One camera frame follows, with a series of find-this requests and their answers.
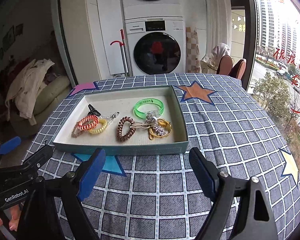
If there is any checkered hanging towel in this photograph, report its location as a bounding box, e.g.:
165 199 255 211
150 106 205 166
186 27 202 73

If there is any teal jewelry tray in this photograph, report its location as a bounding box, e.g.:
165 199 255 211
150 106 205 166
52 86 189 155

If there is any brown chair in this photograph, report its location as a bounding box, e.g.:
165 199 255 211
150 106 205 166
229 59 246 80
216 55 233 75

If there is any left hand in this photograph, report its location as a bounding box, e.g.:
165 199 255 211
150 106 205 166
0 204 22 231

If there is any green translucent bangle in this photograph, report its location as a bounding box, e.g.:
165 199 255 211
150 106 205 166
133 98 164 119

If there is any beige braided bracelet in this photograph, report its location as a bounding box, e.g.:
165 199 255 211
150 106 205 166
71 125 91 138

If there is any red handled mop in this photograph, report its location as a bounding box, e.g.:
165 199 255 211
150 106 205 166
110 29 130 77

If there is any beige hair clip with charms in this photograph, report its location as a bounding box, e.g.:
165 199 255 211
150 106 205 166
130 115 158 129

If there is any white cloth on chair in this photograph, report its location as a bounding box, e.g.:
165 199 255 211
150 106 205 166
200 43 230 73

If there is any cream jacket on sofa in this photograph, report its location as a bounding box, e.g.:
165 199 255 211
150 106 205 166
5 59 55 126

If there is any crystal chain with black clip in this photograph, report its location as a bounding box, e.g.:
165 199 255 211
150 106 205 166
87 103 121 126

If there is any purple star hair clip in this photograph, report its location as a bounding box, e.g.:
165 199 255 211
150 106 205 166
151 124 166 137

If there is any white cabinet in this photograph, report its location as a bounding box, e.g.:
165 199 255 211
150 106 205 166
86 0 125 79

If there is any brown spiral hair tie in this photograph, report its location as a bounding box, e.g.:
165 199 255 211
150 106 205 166
116 115 137 143

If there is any orange white spiral hair tie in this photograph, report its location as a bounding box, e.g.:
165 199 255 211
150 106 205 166
76 114 100 131

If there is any white washing machine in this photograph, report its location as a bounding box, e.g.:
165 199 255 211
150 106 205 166
125 17 186 76

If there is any yellow spiral hair tie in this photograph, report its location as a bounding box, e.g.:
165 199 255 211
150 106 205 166
88 119 108 135

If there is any green sofa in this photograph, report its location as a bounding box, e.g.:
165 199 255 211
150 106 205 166
10 76 72 137

